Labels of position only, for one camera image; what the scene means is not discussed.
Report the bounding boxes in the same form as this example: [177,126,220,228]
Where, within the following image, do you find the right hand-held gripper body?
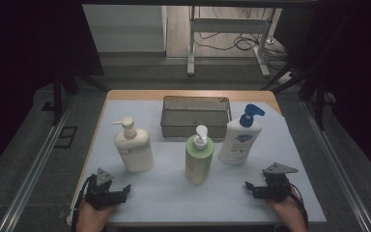
[262,161,300,203]

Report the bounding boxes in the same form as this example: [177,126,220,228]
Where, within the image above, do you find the black floor cables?
[194,6,289,71]

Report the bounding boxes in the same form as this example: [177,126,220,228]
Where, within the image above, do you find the black tripod stand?
[260,61,328,131]
[51,62,108,127]

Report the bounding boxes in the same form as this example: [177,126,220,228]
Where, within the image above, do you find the white metal stand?
[186,5,271,78]

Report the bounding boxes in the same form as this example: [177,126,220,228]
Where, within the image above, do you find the grey metal mesh basket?
[159,95,233,139]

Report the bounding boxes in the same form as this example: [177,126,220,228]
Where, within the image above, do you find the cream pump bottle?
[111,116,155,174]

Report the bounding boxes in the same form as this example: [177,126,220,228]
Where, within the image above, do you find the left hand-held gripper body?
[85,167,120,211]

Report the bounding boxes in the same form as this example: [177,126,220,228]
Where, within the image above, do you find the metal floor rail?
[0,96,75,232]
[300,100,371,232]

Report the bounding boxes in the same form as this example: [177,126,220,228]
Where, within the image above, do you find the person's right hand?
[265,189,307,232]

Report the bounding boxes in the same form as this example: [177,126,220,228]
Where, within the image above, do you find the green pump bottle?
[185,125,215,186]

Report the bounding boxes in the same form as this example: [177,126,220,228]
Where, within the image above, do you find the white bottle with blue pump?
[217,103,266,164]

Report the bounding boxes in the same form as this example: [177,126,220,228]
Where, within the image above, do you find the person's left hand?
[75,199,115,232]

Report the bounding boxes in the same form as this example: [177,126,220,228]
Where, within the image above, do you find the white cabinet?
[82,4,168,54]

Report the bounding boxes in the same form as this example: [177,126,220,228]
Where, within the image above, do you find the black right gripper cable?
[289,183,310,230]

